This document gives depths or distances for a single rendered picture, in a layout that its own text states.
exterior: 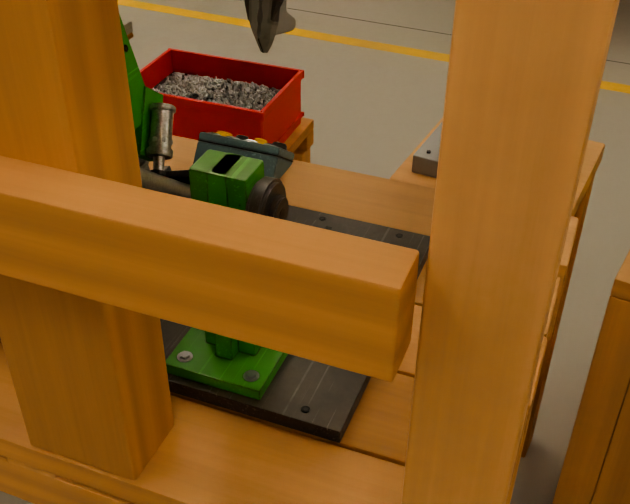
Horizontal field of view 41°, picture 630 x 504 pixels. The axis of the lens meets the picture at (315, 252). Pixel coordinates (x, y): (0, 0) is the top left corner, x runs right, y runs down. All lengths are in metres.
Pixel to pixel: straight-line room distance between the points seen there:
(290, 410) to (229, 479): 0.11
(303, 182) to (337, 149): 1.96
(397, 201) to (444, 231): 0.77
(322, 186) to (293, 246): 0.79
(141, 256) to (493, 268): 0.26
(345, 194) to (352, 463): 0.54
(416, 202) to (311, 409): 0.48
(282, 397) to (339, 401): 0.07
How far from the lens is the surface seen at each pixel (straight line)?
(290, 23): 1.39
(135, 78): 1.23
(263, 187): 0.90
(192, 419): 1.02
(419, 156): 1.52
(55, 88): 0.68
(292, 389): 1.02
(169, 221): 0.64
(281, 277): 0.60
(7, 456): 1.07
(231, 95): 1.76
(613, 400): 1.61
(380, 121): 3.58
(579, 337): 2.56
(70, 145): 0.70
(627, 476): 1.73
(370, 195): 1.37
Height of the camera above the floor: 1.63
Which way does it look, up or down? 36 degrees down
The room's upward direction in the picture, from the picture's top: 1 degrees clockwise
